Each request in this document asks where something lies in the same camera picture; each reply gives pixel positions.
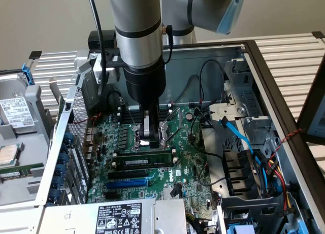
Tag red black twisted wire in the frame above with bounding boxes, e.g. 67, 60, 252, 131
269, 128, 303, 161

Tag silver hard disk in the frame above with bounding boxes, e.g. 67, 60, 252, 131
0, 71, 36, 133

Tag metal motherboard port block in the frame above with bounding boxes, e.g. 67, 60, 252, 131
83, 127, 99, 160

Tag blue disk caddy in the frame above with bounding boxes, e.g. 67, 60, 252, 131
21, 63, 36, 87

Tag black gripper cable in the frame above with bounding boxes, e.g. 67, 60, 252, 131
162, 24, 175, 65

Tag red yellow black wire bundle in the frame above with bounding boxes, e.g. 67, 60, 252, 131
263, 156, 295, 217

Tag blue SATA wire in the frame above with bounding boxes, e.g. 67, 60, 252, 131
218, 116, 264, 166

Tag green Dell motherboard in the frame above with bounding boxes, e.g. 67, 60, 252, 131
86, 106, 221, 219

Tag silver power supply with label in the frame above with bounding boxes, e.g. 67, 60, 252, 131
38, 197, 188, 234

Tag thin metal locking lever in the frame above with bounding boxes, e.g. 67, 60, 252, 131
164, 128, 186, 145

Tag black box with port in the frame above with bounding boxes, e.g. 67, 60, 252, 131
87, 30, 117, 50

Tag dark framed panel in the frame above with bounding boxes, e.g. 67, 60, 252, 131
296, 50, 325, 145

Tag silver CPU chip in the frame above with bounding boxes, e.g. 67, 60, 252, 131
0, 144, 20, 168

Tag long black expansion slot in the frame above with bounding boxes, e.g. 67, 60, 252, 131
107, 169, 147, 181

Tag silver metal disk bay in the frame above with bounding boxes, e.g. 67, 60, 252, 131
208, 58, 280, 153

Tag black plastic fan shroud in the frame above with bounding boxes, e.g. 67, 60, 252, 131
221, 149, 264, 198

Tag blue expansion slot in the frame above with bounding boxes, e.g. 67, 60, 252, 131
105, 178, 150, 190

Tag open grey PC case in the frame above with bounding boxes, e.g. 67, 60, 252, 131
35, 40, 325, 234

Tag black wire with plug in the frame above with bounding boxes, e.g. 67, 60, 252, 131
106, 90, 127, 112

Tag black plastic drive bracket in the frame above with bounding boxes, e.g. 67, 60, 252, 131
218, 194, 291, 234

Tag CPU socket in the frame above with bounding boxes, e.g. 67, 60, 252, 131
129, 121, 171, 153

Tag black camera cable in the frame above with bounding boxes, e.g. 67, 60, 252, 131
86, 0, 108, 97

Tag blue card retention clips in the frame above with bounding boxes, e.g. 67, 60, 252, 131
47, 131, 76, 204

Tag graphics card with silver bracket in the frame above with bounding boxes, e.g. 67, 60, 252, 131
48, 77, 66, 123

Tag green RAM stick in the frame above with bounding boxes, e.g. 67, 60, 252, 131
0, 162, 44, 179
112, 152, 173, 169

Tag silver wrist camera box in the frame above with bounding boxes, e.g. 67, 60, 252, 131
92, 56, 120, 84

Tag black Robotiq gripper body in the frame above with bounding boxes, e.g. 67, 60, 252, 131
123, 62, 167, 106

